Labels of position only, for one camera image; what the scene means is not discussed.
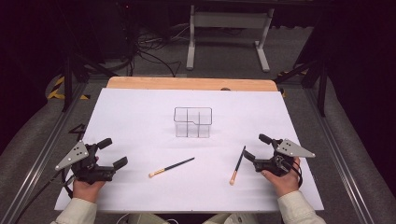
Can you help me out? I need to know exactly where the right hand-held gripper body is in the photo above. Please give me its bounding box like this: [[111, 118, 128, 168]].
[[253, 138, 316, 178]]

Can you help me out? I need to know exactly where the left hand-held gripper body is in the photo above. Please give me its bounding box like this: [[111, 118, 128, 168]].
[[55, 139, 117, 185]]

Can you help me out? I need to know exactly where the black brush with tan tip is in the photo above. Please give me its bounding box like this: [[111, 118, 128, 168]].
[[148, 157, 196, 179], [229, 145, 247, 187]]

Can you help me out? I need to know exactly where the clear plastic divided container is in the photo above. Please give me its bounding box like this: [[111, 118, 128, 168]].
[[173, 106, 213, 139]]

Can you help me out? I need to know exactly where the person's right hand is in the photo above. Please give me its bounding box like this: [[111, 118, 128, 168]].
[[261, 157, 303, 199]]

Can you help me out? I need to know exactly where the person's left hand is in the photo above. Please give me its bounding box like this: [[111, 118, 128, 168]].
[[72, 179, 106, 203]]

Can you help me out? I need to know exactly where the white table sheet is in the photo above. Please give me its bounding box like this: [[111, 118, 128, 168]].
[[54, 88, 325, 214]]

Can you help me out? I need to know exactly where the person's left leg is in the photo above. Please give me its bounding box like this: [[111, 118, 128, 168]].
[[125, 213, 171, 224]]

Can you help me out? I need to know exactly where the person's leg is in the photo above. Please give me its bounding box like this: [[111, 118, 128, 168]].
[[202, 212, 261, 224], [125, 213, 171, 224]]

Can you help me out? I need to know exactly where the person's right leg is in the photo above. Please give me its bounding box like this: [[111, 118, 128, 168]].
[[202, 212, 261, 224]]

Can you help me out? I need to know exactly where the yellow black hazard tape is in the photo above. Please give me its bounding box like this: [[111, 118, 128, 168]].
[[46, 76, 92, 101]]

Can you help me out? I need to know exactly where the black tripod stand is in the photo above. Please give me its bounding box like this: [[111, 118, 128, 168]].
[[60, 52, 110, 113], [274, 55, 328, 118]]

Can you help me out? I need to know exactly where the wooden table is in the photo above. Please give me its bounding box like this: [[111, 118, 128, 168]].
[[106, 76, 278, 92]]

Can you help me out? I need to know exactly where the black equipment case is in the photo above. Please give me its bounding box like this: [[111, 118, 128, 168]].
[[96, 0, 139, 62]]

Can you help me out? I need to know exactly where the white metal stand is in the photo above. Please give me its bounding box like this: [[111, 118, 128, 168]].
[[186, 4, 276, 73]]

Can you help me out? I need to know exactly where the right hand-held gripper cable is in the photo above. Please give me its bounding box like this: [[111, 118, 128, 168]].
[[290, 160, 304, 189]]

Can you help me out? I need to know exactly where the hand-held gripper cable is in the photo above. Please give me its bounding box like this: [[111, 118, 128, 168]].
[[290, 160, 304, 189], [13, 169, 78, 224]]

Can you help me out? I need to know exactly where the aluminium rail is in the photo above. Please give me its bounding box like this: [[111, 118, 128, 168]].
[[0, 82, 88, 224], [303, 88, 375, 224]]

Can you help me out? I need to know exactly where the left hand-held gripper cable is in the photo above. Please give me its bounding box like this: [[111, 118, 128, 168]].
[[13, 169, 78, 224]]

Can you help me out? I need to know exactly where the black floor cable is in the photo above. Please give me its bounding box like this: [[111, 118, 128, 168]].
[[135, 49, 182, 77]]

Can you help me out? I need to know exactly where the bundle of floor cables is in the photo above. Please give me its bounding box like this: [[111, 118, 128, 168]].
[[136, 24, 191, 50]]

